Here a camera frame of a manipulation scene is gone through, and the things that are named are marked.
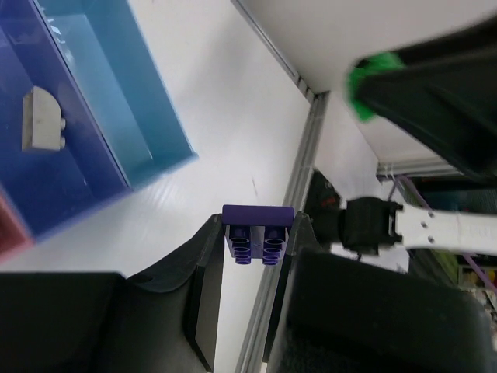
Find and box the light blue container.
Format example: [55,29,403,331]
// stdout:
[38,1,196,189]

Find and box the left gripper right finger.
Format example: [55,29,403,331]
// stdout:
[267,213,496,372]

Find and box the white lego brick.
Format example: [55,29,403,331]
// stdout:
[22,86,66,152]

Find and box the aluminium rail right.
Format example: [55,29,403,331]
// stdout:
[233,1,328,372]

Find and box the purple lego brick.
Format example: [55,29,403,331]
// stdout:
[221,204,294,267]

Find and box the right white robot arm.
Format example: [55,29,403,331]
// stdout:
[335,17,496,255]

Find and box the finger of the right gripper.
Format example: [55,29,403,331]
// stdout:
[370,17,496,183]

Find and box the long green lego brick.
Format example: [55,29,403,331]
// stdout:
[346,52,405,123]

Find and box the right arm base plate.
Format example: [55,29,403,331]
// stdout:
[304,169,345,250]

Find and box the small pink container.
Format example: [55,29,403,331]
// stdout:
[1,190,33,261]

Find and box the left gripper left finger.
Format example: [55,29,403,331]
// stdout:
[1,215,224,372]

